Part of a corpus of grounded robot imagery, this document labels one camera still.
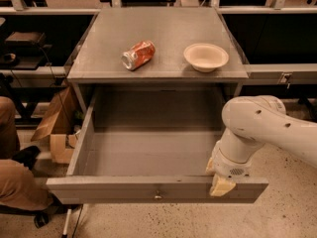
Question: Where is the grey drawer cabinet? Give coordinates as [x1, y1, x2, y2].
[66, 6, 249, 117]

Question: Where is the white metal pole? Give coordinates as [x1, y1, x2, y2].
[61, 208, 72, 238]

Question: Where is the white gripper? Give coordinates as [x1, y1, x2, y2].
[206, 141, 251, 197]

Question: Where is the light wooden box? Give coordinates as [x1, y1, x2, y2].
[50, 134, 77, 164]

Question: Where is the grey top drawer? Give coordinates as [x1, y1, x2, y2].
[46, 86, 269, 205]

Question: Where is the person's leg in khaki trousers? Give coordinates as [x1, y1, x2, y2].
[0, 96, 53, 211]

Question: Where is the black shoe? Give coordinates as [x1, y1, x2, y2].
[13, 146, 41, 170]

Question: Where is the white paper bowl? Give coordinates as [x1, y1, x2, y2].
[183, 43, 229, 72]

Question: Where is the brown cardboard box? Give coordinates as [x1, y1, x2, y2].
[31, 86, 80, 141]

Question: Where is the black office chair base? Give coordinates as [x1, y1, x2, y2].
[0, 205, 56, 228]

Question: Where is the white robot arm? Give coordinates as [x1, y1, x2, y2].
[206, 95, 317, 196]

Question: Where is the crushed orange soda can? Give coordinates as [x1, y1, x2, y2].
[121, 41, 156, 71]

